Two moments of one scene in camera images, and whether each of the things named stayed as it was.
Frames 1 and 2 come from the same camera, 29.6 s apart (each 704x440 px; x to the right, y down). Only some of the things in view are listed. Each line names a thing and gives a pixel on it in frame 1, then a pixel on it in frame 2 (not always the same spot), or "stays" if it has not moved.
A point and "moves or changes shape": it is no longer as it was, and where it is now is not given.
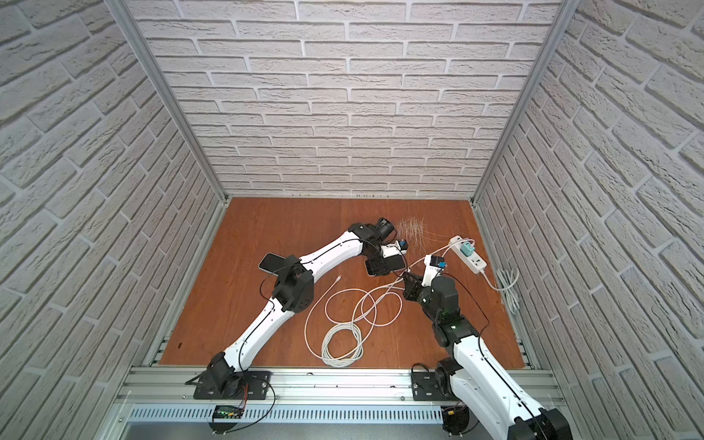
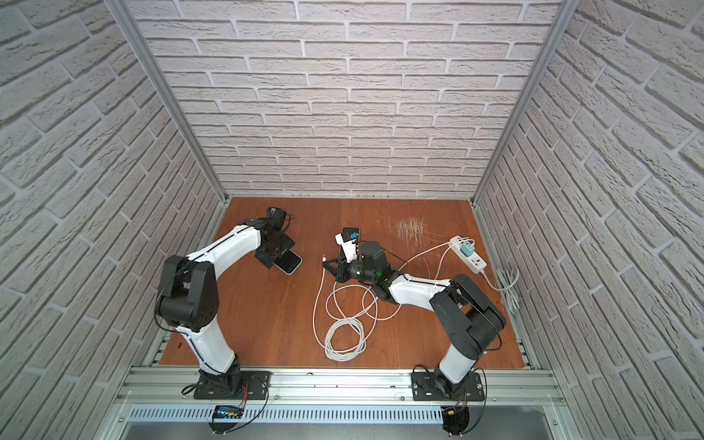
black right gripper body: [412, 293] -> [346, 274]
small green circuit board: [227, 412] stays
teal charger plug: [467, 249] stays
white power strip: [473, 261] stays
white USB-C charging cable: [343, 344] moves or changes shape
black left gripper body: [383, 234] -> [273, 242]
